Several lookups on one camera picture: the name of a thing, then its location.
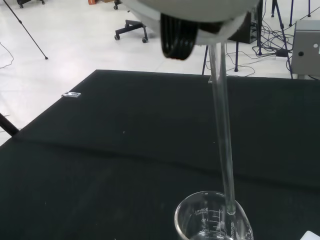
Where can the black bench cloth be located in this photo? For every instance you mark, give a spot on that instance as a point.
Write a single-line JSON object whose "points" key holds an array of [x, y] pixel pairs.
{"points": [[100, 162]]}

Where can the black office chair base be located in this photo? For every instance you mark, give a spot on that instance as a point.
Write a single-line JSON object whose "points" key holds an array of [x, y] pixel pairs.
{"points": [[131, 28]]}

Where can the clear cloth clip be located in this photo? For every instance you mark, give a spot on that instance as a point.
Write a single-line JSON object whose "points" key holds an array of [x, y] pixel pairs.
{"points": [[71, 94], [210, 79]]}

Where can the black equipment case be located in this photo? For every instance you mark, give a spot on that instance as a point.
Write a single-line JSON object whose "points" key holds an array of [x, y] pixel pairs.
{"points": [[246, 27]]}

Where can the black tripod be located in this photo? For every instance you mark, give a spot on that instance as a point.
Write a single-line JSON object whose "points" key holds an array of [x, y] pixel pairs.
{"points": [[27, 32]]}

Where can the white test tube rack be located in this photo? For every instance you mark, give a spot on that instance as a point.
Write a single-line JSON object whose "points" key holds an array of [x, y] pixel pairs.
{"points": [[312, 236]]}

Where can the clear glass beaker with water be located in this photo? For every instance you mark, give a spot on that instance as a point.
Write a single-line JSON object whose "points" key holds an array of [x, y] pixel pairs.
{"points": [[190, 225]]}

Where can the grey metal box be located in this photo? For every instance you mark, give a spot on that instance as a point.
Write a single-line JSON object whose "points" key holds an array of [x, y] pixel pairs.
{"points": [[306, 47]]}

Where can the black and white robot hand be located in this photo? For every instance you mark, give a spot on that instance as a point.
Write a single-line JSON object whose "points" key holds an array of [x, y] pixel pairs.
{"points": [[195, 15]]}

